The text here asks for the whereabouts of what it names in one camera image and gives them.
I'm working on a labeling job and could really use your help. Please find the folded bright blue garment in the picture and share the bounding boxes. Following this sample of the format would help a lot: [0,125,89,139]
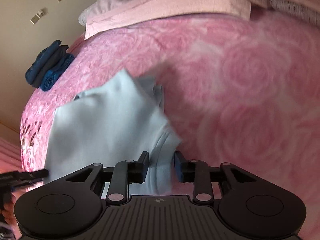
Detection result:
[40,54,75,92]

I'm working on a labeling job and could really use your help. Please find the folded dark grey garment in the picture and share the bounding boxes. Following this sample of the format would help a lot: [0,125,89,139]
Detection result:
[32,45,69,88]

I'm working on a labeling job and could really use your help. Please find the striped ruffled pillow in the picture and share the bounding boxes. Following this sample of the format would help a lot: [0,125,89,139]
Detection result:
[266,0,320,27]

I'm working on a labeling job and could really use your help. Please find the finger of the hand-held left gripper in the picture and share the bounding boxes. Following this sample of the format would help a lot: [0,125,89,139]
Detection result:
[19,169,49,180]
[11,179,43,190]

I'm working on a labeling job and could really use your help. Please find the light blue sweatshirt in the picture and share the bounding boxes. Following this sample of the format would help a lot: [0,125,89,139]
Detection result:
[44,69,182,196]

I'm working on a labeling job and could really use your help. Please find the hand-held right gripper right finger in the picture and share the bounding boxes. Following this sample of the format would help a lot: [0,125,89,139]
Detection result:
[174,150,255,203]

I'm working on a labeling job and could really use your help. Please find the pink curtain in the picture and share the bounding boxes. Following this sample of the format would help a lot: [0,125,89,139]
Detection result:
[0,136,23,171]

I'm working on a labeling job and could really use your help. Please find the folded blue denim jeans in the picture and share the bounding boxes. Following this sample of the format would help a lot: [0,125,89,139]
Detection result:
[25,39,62,85]

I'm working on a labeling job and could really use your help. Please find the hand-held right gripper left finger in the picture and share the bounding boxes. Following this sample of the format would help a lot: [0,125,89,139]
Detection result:
[65,151,150,204]

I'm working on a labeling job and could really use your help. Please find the pink floral blanket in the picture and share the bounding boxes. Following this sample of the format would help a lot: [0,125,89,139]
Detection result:
[19,12,320,198]

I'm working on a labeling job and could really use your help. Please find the white ruffled pillow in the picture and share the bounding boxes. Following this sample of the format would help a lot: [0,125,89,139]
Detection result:
[78,5,105,27]

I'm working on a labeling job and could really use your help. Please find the person's left hand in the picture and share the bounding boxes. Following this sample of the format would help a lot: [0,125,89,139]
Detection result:
[0,200,17,233]

